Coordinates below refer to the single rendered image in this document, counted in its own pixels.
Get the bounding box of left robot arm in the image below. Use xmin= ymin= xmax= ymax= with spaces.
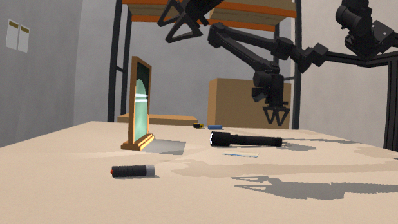
xmin=192 ymin=0 xmax=382 ymax=57

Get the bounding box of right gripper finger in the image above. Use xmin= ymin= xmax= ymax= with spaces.
xmin=263 ymin=107 xmax=275 ymax=124
xmin=274 ymin=107 xmax=290 ymax=126

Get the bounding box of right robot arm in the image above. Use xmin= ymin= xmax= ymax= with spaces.
xmin=207 ymin=22 xmax=310 ymax=102

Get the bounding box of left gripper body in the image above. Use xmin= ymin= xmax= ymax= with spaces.
xmin=177 ymin=0 xmax=221 ymax=28

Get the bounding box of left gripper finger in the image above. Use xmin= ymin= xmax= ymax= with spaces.
xmin=165 ymin=11 xmax=203 ymax=43
xmin=157 ymin=0 xmax=184 ymax=27

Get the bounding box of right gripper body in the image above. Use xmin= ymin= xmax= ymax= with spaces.
xmin=265 ymin=88 xmax=289 ymax=108

